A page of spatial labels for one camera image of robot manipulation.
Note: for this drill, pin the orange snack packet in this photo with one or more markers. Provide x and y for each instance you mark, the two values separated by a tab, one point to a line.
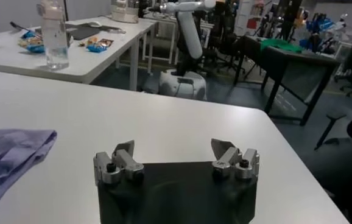
92	41

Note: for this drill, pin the black office chair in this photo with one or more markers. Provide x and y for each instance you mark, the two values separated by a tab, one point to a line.
224	36

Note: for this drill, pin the black table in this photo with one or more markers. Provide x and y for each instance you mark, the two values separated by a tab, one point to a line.
301	61

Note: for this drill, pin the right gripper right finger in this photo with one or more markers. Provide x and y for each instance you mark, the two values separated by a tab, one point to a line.
230	158

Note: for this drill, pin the purple t-shirt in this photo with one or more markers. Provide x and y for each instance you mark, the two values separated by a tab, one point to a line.
8	155

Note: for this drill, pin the large white desk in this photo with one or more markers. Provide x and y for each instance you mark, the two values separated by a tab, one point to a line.
97	61

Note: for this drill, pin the clear bottle white flip lid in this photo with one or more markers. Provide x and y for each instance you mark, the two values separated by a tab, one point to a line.
54	36

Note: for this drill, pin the white computer mouse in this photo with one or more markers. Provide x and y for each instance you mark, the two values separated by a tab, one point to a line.
94	24

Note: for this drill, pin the black swivel chair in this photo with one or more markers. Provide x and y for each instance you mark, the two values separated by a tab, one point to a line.
335	116

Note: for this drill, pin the small white desk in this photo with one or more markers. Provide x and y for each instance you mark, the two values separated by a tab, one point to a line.
164	21

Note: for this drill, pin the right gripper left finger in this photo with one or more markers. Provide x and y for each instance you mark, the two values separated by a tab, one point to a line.
122	164

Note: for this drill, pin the white humanoid robot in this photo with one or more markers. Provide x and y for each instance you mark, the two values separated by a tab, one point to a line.
191	39

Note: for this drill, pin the black mouse pad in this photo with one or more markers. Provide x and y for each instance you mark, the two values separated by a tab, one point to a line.
106	28

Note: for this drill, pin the blue snack packet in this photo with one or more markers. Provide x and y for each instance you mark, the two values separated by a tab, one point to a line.
96	47
36	48
28	34

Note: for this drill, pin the green cloth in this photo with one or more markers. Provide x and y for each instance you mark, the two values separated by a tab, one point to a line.
281	45

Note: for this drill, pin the dark snack packet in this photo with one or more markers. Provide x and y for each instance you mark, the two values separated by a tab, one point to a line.
106	42

